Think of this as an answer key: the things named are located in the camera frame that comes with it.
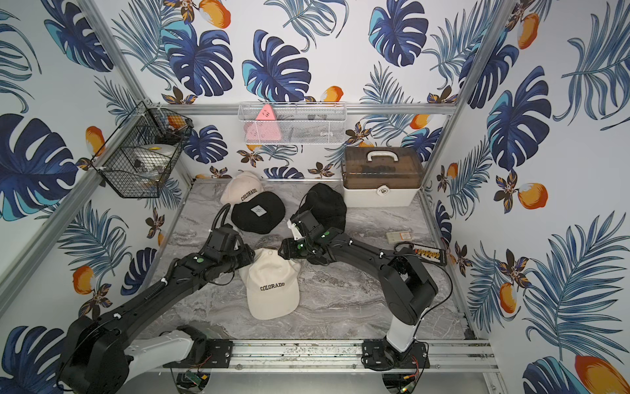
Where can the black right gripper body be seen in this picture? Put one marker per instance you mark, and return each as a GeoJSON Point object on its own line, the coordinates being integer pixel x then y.
{"type": "Point", "coordinates": [308, 246]}

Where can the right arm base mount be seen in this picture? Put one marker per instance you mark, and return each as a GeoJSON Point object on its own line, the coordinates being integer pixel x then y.
{"type": "Point", "coordinates": [380, 355]}

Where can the black board with connectors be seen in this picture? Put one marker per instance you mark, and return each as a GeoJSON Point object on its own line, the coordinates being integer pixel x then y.
{"type": "Point", "coordinates": [429, 254]}

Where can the black wire basket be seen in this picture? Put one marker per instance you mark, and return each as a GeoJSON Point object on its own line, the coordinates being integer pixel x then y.
{"type": "Point", "coordinates": [148, 145]}

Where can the cream colorado cap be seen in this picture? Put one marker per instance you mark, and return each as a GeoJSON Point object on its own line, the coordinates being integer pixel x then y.
{"type": "Point", "coordinates": [242, 188]}
{"type": "Point", "coordinates": [272, 285]}

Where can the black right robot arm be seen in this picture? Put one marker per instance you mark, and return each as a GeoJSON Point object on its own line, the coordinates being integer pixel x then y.
{"type": "Point", "coordinates": [407, 286]}

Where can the brown lid storage box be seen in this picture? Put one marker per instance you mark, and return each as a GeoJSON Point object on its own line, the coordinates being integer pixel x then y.
{"type": "Point", "coordinates": [381, 177]}

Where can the pink triangle card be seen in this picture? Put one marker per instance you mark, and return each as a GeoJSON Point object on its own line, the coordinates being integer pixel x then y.
{"type": "Point", "coordinates": [265, 128]}

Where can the cream Colorado cap back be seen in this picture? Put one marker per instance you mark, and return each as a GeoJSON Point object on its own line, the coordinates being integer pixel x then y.
{"type": "Point", "coordinates": [242, 188]}

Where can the black cap right rear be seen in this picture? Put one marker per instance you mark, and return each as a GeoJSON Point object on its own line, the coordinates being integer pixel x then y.
{"type": "Point", "coordinates": [326, 205]}

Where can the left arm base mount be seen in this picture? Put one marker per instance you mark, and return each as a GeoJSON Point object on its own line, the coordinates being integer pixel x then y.
{"type": "Point", "coordinates": [184, 348]}

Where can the black cap with white label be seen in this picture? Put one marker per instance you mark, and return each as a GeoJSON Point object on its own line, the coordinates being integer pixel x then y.
{"type": "Point", "coordinates": [259, 215]}

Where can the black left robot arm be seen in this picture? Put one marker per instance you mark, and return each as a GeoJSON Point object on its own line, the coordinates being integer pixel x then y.
{"type": "Point", "coordinates": [93, 358]}

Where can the clear wall shelf basket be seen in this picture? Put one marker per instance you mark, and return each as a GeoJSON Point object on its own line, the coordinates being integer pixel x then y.
{"type": "Point", "coordinates": [304, 122]}

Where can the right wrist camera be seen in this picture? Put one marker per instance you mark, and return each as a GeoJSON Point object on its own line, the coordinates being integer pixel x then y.
{"type": "Point", "coordinates": [295, 231]}

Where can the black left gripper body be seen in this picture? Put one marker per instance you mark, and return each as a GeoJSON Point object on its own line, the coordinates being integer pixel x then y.
{"type": "Point", "coordinates": [244, 254]}

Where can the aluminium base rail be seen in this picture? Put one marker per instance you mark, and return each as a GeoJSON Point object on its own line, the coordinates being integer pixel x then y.
{"type": "Point", "coordinates": [344, 356]}

